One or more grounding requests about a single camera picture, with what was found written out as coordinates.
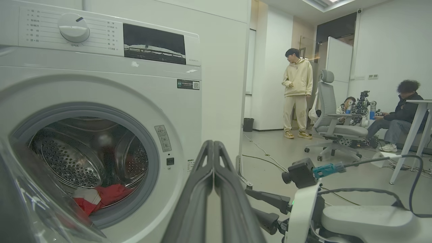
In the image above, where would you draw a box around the round glass washing machine door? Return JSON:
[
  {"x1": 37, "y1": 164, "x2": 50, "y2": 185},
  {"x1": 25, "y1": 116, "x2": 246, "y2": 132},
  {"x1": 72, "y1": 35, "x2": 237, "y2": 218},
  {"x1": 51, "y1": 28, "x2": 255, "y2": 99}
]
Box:
[{"x1": 0, "y1": 137, "x2": 109, "y2": 243}]

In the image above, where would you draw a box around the white front-load washing machine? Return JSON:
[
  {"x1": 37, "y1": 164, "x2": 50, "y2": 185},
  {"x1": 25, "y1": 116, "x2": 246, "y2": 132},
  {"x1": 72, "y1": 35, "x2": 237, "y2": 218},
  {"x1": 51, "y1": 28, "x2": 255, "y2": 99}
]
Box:
[{"x1": 0, "y1": 0, "x2": 203, "y2": 243}]

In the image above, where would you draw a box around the black right camera cable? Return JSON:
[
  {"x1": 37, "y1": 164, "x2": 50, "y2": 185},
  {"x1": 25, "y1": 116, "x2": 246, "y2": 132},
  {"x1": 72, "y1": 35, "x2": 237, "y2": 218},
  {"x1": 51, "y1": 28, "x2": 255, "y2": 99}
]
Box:
[{"x1": 343, "y1": 154, "x2": 432, "y2": 218}]

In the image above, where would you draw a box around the black washing machine display panel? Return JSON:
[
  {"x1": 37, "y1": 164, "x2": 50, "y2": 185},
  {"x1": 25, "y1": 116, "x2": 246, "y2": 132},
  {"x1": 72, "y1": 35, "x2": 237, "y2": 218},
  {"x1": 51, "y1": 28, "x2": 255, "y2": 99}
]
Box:
[{"x1": 123, "y1": 23, "x2": 187, "y2": 65}]

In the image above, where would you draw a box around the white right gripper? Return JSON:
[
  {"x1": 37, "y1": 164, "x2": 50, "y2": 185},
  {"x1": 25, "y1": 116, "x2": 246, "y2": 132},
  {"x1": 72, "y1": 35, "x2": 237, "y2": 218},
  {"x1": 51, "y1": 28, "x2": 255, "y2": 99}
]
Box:
[{"x1": 245, "y1": 182, "x2": 323, "y2": 243}]

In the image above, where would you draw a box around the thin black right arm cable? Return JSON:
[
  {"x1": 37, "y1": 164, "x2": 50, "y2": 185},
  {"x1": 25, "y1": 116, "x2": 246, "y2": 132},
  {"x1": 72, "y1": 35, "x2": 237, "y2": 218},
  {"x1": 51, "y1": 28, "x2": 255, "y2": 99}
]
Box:
[{"x1": 317, "y1": 187, "x2": 405, "y2": 208}]

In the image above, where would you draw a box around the white washing machine knob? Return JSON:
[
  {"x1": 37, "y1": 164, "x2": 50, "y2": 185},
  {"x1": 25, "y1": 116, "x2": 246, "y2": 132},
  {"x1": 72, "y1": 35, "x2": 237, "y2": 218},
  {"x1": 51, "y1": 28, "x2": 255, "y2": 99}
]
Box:
[{"x1": 57, "y1": 13, "x2": 90, "y2": 43}]

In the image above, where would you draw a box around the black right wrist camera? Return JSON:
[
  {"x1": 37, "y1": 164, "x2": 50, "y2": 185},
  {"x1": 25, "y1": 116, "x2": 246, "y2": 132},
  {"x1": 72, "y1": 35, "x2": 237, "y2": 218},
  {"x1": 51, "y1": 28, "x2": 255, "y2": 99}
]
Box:
[{"x1": 282, "y1": 158, "x2": 318, "y2": 189}]

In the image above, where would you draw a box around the red and white garment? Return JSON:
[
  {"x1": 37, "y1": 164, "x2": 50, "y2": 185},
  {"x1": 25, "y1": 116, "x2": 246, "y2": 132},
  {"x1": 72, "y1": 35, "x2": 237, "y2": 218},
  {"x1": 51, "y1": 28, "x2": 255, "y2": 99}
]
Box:
[{"x1": 73, "y1": 184, "x2": 134, "y2": 216}]

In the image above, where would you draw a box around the seated person with glasses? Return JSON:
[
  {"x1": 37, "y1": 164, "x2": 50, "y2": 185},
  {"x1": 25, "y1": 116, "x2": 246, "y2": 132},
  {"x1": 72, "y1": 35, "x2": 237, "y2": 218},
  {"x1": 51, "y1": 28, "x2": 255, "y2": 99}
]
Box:
[{"x1": 336, "y1": 97, "x2": 356, "y2": 124}]

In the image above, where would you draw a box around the white table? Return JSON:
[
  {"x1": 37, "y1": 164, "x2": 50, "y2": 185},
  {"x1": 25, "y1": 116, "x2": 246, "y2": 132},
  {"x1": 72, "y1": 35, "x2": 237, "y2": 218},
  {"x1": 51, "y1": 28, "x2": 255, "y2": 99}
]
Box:
[{"x1": 389, "y1": 99, "x2": 432, "y2": 185}]

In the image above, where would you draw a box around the grey office chair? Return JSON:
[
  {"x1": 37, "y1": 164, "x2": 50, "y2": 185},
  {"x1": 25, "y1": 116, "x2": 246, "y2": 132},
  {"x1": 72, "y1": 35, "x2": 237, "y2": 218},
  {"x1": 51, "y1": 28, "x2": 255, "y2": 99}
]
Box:
[{"x1": 304, "y1": 69, "x2": 369, "y2": 162}]

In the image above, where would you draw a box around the white floor cable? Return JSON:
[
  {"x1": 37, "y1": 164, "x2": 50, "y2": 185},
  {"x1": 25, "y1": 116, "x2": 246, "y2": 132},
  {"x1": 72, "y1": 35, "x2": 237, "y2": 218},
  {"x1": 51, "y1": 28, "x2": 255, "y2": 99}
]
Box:
[{"x1": 243, "y1": 134, "x2": 289, "y2": 172}]

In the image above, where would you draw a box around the seated person in dark jacket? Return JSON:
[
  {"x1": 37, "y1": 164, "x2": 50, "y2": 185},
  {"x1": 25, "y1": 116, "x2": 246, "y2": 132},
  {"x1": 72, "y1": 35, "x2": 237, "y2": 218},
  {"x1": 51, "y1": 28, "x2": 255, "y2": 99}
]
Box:
[{"x1": 366, "y1": 80, "x2": 429, "y2": 152}]

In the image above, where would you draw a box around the teal right camera cable connector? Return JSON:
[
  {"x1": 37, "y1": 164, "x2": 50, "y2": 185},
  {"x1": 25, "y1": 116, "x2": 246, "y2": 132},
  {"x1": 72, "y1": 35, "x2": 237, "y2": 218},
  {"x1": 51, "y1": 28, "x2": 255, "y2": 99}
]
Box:
[{"x1": 312, "y1": 161, "x2": 346, "y2": 179}]

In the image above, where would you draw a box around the white power strip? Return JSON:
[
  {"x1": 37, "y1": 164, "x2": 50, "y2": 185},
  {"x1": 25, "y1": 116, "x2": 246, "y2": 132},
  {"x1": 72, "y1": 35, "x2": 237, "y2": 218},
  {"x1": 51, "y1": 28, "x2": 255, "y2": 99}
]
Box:
[{"x1": 371, "y1": 152, "x2": 402, "y2": 168}]

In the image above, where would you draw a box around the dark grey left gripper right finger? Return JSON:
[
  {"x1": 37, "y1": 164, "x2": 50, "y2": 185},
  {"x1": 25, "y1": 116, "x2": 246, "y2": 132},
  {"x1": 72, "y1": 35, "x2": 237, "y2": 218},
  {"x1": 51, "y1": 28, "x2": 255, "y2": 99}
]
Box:
[{"x1": 214, "y1": 141, "x2": 267, "y2": 243}]

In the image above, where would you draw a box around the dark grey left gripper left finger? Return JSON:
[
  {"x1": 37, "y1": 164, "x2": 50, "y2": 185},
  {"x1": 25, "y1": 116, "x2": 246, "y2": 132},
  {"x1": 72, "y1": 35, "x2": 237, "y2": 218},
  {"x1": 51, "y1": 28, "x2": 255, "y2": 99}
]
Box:
[{"x1": 161, "y1": 140, "x2": 215, "y2": 243}]

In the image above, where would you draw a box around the standing person in cream hoodie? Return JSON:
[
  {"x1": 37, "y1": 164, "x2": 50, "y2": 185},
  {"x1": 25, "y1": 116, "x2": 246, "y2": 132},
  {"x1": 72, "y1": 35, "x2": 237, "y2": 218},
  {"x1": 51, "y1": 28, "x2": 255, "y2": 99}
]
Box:
[{"x1": 282, "y1": 48, "x2": 314, "y2": 139}]

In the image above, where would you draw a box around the white door panel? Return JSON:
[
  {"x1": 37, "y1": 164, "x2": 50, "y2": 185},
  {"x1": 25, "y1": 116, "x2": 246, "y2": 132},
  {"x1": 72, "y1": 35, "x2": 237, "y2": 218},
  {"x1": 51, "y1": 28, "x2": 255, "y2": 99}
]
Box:
[{"x1": 325, "y1": 36, "x2": 353, "y2": 108}]

